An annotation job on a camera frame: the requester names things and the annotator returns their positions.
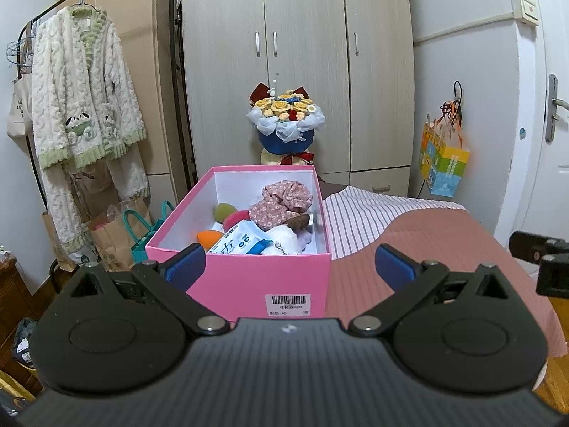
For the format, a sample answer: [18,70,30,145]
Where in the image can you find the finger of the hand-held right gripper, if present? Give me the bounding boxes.
[509,230,569,262]
[535,253,569,297]

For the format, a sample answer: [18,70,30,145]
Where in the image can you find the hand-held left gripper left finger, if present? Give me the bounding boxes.
[67,244,231,336]

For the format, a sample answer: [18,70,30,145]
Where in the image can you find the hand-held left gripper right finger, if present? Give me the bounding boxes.
[374,244,512,338]

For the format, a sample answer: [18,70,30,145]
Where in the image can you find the orange makeup sponge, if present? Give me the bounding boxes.
[196,229,225,252]

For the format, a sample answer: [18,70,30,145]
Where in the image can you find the blue white tissue pack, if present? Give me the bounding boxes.
[207,219,273,257]

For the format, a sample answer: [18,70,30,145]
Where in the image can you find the red makeup sponge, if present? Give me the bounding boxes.
[222,211,252,234]

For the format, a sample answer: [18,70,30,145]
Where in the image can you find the pink cardboard box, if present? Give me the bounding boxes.
[146,165,332,320]

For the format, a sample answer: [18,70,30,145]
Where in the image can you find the white brown plush toy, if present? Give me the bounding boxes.
[262,213,312,257]

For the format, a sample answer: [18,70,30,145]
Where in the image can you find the pink floral cloth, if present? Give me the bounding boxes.
[248,180,312,232]

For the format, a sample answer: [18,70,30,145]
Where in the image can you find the pink striped bed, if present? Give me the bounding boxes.
[322,187,563,362]

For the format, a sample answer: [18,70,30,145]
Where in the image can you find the teal gift bag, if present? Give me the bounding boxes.
[122,200,177,266]

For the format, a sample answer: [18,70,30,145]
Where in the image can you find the dark suitcase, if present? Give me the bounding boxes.
[318,175,352,197]

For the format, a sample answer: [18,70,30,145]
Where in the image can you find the colourful hanging gift bag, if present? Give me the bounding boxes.
[420,116,471,199]

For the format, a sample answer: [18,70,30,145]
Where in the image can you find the white fleece pants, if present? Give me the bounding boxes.
[42,147,150,254]

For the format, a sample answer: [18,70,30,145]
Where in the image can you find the cream round gift box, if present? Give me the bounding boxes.
[260,150,314,167]

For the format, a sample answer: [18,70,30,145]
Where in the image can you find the orange knotted charm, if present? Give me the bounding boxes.
[440,80,466,132]

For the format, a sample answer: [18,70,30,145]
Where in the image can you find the yellow flower bouquet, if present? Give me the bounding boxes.
[246,71,325,154]

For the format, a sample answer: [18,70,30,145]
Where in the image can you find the crumpled plastic bag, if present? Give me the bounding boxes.
[13,317,39,370]

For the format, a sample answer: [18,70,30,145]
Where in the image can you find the wooden nightstand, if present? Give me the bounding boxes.
[0,251,22,359]

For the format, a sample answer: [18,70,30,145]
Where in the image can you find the black clothes rack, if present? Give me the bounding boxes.
[15,0,199,296]

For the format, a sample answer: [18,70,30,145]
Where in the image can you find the white green fleece cardigan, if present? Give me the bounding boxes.
[31,5,148,170]

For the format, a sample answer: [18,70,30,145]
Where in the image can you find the white door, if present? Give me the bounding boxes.
[528,0,569,250]

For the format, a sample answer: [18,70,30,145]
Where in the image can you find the beige tote bag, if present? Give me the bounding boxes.
[5,31,37,139]

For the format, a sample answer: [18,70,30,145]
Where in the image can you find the grey three-door wardrobe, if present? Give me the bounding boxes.
[180,0,414,199]

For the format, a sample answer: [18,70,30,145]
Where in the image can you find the beige wooden wardrobe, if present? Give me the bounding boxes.
[58,0,197,215]

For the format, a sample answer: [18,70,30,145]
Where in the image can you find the metal door handle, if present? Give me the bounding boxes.
[545,74,569,143]

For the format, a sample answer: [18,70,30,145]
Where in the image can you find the beige wall box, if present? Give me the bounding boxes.
[517,0,541,26]

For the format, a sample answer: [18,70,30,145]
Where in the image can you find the wire clothes hangers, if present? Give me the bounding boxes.
[6,21,37,74]

